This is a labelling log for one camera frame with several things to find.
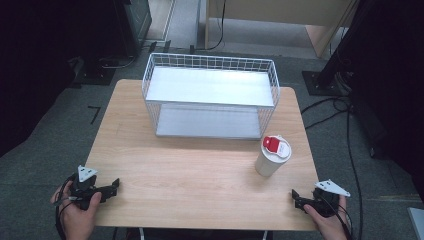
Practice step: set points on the dark curtain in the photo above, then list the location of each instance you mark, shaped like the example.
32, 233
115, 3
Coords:
30, 66

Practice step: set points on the pale grey box corner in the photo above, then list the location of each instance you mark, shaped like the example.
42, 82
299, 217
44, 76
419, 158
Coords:
417, 223

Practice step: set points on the person's right hand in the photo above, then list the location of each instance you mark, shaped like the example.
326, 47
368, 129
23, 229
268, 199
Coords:
328, 225

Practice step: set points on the black stand with base plate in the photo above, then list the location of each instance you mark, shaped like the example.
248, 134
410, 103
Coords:
336, 66

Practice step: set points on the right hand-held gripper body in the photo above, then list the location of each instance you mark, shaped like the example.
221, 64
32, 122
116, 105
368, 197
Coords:
328, 200

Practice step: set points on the black floor base plate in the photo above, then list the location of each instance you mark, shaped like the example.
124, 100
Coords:
95, 73

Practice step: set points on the white cup with red label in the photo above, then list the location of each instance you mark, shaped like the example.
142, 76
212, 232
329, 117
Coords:
270, 161

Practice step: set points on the light wooden furniture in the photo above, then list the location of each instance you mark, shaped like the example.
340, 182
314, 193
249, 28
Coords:
283, 13

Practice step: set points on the person's left hand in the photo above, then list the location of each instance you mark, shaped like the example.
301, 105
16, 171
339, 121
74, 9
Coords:
77, 220

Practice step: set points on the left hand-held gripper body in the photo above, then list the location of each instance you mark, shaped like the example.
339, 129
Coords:
85, 191

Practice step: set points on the dark cabinet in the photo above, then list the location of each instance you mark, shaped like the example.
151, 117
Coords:
135, 26

